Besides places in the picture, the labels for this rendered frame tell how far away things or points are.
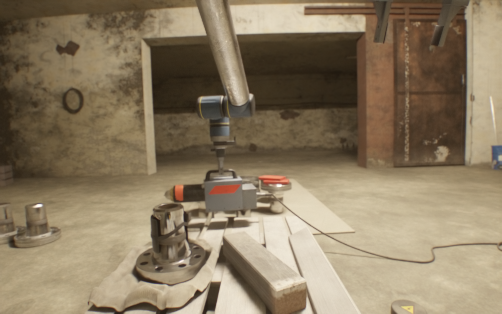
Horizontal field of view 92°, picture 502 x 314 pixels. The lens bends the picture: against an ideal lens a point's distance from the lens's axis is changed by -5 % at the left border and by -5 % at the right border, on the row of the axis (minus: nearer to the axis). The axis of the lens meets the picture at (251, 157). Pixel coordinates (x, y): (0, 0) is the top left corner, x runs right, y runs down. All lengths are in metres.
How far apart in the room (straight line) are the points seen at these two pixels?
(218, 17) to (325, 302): 0.92
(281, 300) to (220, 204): 0.76
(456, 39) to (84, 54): 6.73
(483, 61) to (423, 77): 1.10
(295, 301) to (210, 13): 0.89
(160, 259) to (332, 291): 0.60
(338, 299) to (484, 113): 5.54
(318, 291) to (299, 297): 0.09
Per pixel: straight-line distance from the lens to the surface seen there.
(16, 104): 6.42
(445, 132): 5.80
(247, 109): 1.21
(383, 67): 5.35
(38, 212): 2.15
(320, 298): 0.87
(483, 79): 6.19
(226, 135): 1.42
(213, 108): 1.25
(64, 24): 6.10
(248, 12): 5.12
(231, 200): 1.43
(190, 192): 1.44
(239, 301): 0.89
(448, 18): 0.72
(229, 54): 1.00
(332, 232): 1.81
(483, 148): 6.14
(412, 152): 5.44
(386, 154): 5.26
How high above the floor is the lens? 0.64
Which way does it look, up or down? 5 degrees down
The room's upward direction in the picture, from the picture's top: 2 degrees counter-clockwise
